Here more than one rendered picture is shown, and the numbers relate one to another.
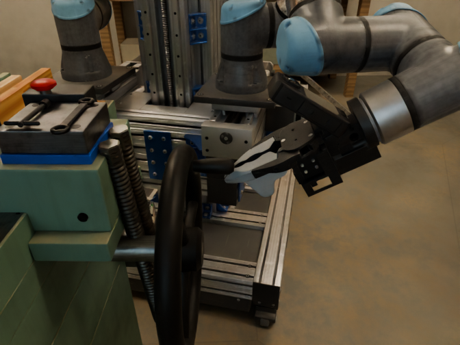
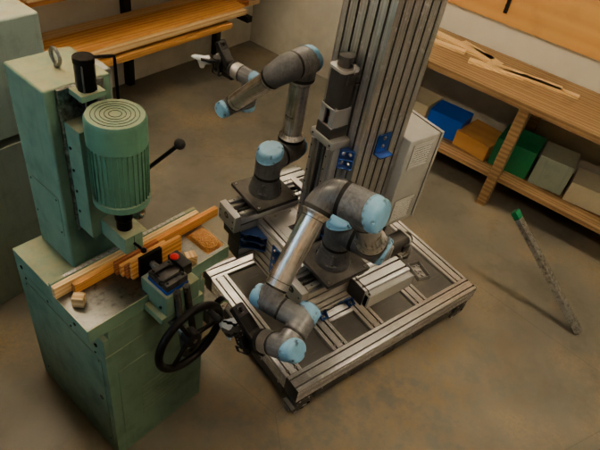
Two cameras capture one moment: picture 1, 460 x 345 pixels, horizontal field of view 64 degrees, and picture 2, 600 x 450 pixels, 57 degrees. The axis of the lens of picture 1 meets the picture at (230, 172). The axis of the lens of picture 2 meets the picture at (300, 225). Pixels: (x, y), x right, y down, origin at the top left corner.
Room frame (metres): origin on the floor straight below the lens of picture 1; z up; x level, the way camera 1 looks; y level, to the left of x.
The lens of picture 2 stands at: (-0.39, -0.78, 2.36)
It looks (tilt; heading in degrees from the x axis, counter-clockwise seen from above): 41 degrees down; 33
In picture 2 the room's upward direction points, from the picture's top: 11 degrees clockwise
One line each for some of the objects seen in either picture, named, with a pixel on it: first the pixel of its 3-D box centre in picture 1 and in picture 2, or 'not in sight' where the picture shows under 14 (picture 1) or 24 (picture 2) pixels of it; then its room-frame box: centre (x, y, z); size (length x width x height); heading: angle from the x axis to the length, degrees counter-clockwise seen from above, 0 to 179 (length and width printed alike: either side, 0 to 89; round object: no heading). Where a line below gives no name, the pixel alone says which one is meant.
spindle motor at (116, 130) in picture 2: not in sight; (119, 158); (0.38, 0.40, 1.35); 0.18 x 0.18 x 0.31
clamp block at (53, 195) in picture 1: (70, 170); (170, 286); (0.41, 0.21, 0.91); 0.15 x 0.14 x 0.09; 179
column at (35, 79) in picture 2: not in sight; (70, 163); (0.38, 0.69, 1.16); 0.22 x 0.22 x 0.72; 89
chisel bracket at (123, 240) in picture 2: not in sight; (122, 233); (0.38, 0.42, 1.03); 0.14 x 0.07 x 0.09; 89
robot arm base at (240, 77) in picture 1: (241, 68); (335, 250); (1.04, -0.03, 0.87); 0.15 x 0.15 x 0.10
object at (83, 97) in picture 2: not in sight; (85, 83); (0.38, 0.54, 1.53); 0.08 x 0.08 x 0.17; 89
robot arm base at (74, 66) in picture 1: (84, 58); (266, 180); (1.14, 0.45, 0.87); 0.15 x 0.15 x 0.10
